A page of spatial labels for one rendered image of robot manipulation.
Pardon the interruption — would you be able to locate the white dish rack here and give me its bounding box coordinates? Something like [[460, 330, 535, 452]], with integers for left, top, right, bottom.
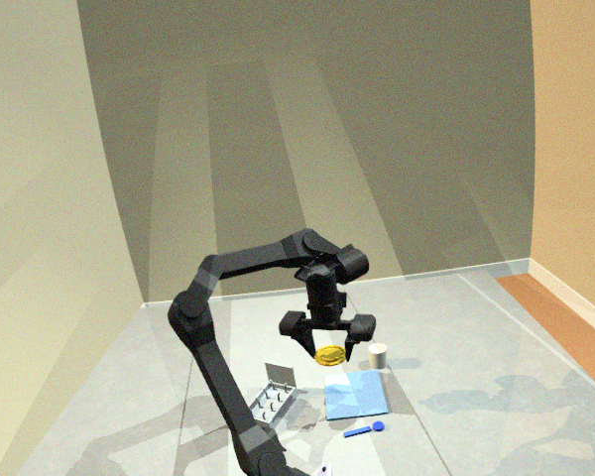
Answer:
[[248, 361, 298, 428]]

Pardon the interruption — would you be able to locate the white cylinder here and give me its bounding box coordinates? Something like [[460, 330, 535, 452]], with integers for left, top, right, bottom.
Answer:
[[369, 343, 388, 370]]

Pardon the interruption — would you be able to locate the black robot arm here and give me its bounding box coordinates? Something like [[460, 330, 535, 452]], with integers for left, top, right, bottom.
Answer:
[[168, 228, 369, 476]]

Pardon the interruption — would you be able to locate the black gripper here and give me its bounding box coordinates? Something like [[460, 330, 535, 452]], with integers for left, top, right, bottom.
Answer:
[[278, 292, 377, 362]]

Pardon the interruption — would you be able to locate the light blue flat mat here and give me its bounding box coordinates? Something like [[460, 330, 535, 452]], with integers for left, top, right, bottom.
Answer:
[[324, 369, 388, 421]]

